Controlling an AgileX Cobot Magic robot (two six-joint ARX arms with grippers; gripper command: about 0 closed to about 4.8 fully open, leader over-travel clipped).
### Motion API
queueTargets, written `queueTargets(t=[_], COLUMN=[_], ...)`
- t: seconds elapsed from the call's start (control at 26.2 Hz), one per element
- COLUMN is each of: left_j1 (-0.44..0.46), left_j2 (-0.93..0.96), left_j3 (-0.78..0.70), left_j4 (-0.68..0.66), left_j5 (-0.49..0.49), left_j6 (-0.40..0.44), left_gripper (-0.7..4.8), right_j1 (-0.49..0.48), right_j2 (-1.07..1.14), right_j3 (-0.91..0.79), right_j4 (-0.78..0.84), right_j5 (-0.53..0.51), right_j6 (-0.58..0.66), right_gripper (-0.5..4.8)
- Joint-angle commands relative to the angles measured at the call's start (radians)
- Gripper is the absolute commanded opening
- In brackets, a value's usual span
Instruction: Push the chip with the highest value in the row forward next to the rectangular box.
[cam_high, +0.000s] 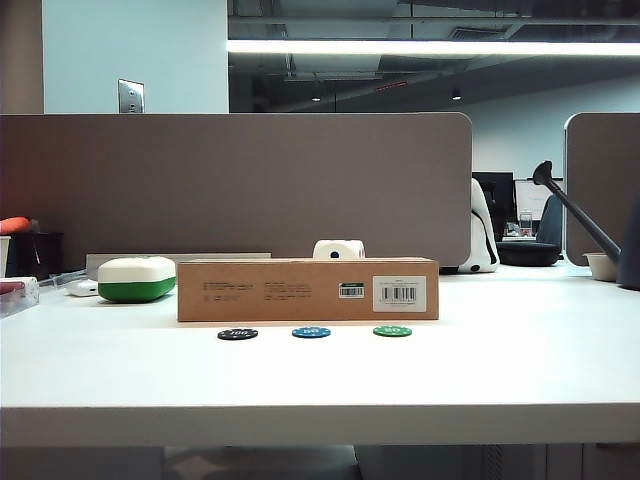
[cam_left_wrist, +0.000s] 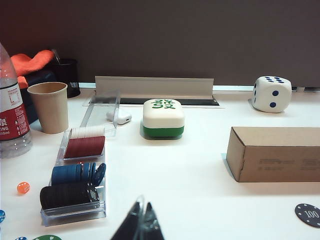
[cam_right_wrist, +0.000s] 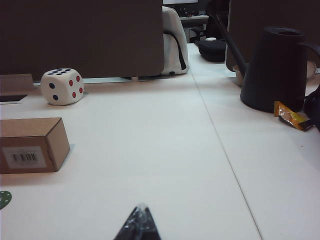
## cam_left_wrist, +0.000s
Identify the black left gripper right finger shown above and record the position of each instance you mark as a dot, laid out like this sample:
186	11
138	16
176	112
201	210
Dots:
153	227

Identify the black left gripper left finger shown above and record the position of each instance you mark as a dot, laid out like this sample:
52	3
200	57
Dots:
130	225

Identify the black hundred poker chip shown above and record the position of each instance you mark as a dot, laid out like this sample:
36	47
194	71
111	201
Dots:
310	215

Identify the clear acrylic chip tray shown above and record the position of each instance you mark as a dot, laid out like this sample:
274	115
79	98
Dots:
75	217

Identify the row of black poker chips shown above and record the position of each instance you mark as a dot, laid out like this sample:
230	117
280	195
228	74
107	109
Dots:
62	196

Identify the row of blue poker chips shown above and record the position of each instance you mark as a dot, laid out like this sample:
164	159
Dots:
67	173

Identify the green twenty poker chip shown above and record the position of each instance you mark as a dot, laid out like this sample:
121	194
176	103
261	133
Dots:
47	237

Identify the row of red poker chips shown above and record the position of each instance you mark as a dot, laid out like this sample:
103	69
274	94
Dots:
83	147

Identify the row of white poker chips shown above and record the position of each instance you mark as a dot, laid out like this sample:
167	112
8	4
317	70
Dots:
86	132

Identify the blue poker chip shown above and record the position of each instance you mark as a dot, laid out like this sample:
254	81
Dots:
2	216

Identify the long brown cardboard box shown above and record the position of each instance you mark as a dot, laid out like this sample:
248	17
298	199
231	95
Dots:
275	155

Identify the white earbuds case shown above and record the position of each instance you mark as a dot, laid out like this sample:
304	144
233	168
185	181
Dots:
122	118

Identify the small blue die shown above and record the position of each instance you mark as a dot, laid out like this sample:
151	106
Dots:
21	238

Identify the white green mahjong tile toy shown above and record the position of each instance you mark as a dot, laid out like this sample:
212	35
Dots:
162	117

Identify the small orange die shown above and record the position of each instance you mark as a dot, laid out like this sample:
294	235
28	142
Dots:
23	188

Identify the clear acrylic tray lid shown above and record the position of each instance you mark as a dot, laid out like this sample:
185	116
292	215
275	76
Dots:
105	96

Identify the beige paper cup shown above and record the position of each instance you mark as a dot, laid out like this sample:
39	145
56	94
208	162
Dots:
50	112

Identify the clear water bottle red label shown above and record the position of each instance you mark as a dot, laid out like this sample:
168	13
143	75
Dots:
12	120

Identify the black mesh pen holder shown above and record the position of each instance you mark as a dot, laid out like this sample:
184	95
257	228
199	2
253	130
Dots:
72	75

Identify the large white foam die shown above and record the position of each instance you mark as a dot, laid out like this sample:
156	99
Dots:
262	105

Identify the clear plastic ruler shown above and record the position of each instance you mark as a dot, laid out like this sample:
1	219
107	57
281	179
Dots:
57	57

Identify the orange fleece cloth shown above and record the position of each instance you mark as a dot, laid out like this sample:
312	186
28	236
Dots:
30	62

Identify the brown fabric desk partition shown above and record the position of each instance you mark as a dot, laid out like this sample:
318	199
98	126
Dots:
175	37

